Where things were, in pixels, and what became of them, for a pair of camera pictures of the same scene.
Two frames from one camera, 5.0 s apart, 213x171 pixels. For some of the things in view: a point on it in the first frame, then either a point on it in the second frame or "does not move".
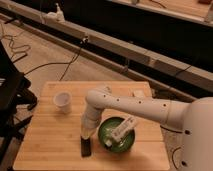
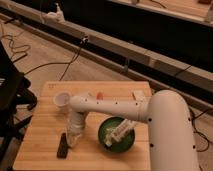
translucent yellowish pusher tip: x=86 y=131 -> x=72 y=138
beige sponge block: x=139 y=93 does not move
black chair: x=14 y=88 does not move
